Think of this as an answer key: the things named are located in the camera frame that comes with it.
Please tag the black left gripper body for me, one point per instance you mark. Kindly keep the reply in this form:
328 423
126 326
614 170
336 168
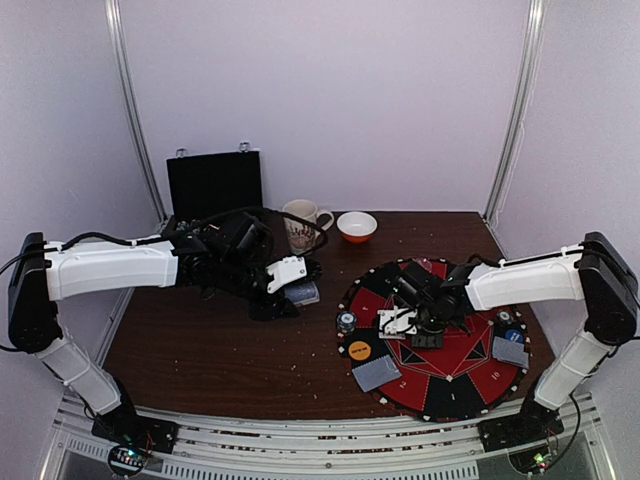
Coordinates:
235 278

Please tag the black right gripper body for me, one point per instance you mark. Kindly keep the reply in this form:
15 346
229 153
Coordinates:
426 338

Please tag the green white chip stack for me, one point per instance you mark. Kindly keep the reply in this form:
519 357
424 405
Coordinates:
346 322
504 317

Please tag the dealt blue cards pile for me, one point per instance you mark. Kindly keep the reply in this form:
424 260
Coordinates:
376 373
510 352

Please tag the blue playing card deck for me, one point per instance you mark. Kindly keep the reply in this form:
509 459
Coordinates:
302 294

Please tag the blue small blind button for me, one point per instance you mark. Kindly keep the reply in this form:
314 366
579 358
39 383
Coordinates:
514 336

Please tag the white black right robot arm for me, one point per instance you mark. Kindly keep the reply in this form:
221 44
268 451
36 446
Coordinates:
592 271

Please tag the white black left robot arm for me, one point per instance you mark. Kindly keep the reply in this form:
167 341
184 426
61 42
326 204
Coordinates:
44 273

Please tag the clear red dealer button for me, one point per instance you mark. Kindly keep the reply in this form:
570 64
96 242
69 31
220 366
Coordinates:
424 263

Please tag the round red black poker mat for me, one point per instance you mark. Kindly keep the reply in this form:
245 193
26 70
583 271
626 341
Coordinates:
459 381

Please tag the orange big blind button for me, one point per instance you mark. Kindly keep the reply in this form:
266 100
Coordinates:
359 350

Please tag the black poker chip case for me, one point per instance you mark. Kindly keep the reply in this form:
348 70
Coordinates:
209 184

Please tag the tall ceramic seashell mug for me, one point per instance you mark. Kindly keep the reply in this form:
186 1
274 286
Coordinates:
301 237

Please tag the orange white small bowl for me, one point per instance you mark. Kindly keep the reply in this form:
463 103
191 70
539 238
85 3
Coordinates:
357 227

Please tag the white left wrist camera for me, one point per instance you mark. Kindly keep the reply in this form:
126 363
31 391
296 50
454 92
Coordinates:
285 271

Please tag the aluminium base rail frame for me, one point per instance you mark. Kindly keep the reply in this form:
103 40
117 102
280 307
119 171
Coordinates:
375 448

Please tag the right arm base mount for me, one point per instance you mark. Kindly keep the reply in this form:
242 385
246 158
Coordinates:
520 435

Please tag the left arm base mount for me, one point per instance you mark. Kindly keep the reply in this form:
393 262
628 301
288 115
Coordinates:
131 454

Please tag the left aluminium frame post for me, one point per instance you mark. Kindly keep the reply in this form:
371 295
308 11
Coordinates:
118 41

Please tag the aluminium frame post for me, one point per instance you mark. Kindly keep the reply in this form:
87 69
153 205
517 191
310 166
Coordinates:
515 126
118 41

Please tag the right aluminium frame post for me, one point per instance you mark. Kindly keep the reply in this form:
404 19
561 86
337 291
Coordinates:
515 126

